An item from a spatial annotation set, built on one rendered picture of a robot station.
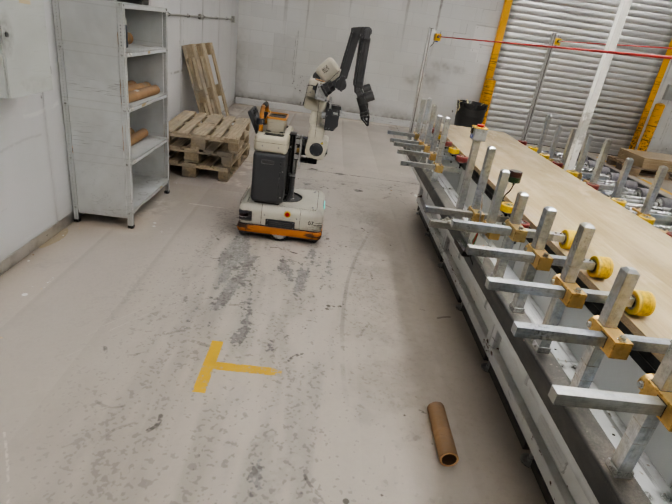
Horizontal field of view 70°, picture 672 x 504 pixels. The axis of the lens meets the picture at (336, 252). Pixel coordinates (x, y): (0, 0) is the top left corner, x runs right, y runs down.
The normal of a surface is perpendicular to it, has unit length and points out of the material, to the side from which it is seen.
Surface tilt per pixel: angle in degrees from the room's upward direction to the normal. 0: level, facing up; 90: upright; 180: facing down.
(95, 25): 90
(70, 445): 0
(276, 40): 90
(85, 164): 90
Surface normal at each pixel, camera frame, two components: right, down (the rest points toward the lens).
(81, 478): 0.14, -0.90
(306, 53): 0.00, 0.42
